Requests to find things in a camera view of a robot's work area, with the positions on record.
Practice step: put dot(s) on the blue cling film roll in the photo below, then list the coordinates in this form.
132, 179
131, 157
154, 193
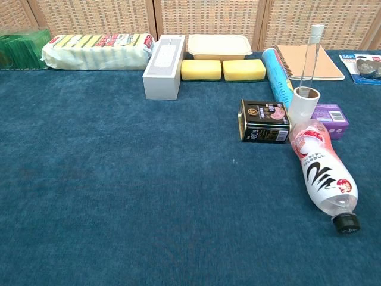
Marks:
276, 77

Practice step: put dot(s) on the woven bamboo folding screen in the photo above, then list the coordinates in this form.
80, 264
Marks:
208, 18

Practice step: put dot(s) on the green sponge pack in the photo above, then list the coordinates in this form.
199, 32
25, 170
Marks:
21, 50

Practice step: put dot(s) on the kraft spiral notebook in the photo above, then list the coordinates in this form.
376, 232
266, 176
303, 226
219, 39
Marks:
327, 65

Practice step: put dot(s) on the transparent test tube white cap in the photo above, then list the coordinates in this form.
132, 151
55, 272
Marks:
317, 29

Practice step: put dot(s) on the plastic bottle black cap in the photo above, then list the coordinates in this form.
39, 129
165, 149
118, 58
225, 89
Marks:
321, 172

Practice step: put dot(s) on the yellow sponge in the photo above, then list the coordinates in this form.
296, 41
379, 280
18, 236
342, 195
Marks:
244, 70
201, 70

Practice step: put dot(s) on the white cardboard roll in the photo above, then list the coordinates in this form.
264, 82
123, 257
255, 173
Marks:
300, 110

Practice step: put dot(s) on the purple cardboard box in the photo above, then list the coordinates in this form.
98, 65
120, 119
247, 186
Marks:
333, 119

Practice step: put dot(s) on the beige lidded food container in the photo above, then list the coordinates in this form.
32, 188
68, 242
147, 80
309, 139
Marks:
218, 46

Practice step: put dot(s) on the wrapped yellow sponge multipack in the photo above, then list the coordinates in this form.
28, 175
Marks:
95, 55

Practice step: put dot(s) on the black meat tin can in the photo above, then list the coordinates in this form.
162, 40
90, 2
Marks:
265, 125

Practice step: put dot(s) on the white power strip box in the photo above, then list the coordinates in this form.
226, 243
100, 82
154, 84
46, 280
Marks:
162, 83

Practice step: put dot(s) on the blue blister card pack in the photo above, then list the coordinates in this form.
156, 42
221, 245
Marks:
366, 70

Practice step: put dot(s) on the blue table cloth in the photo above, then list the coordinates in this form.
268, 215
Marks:
119, 178

